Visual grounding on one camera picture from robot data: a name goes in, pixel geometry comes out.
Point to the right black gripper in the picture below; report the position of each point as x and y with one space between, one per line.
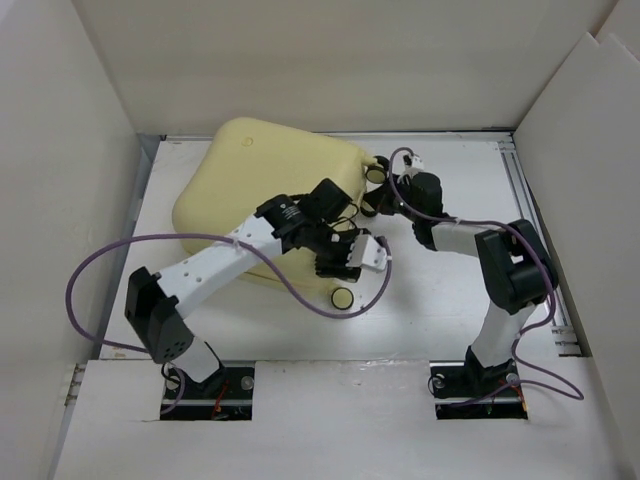
381 199

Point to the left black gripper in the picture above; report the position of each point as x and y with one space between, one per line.
339 269

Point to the yellow suitcase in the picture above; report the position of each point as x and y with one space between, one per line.
251 161

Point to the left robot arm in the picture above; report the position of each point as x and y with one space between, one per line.
157 304

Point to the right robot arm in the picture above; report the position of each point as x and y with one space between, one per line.
514 265

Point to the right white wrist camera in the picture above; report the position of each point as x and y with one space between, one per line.
413 165

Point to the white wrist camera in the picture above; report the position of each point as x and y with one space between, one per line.
366 252
413 165

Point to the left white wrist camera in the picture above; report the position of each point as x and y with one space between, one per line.
366 252

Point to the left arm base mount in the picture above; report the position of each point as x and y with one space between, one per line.
230 401

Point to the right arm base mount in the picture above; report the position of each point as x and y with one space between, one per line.
459 396

